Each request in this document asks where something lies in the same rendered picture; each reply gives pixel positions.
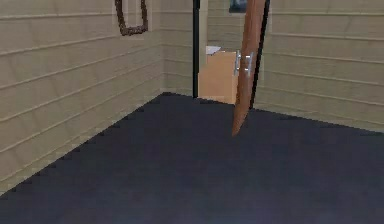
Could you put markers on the brown wooden room door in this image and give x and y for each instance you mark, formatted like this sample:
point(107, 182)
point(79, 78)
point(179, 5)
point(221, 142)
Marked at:
point(248, 40)

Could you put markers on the dark framed wall picture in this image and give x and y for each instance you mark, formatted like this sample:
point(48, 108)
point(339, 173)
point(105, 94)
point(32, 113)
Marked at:
point(237, 5)

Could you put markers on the black door frame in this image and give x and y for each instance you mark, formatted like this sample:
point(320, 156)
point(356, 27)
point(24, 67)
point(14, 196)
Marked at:
point(196, 50)

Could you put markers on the brown framed wall picture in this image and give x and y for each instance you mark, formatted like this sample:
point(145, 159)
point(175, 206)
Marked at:
point(133, 30)

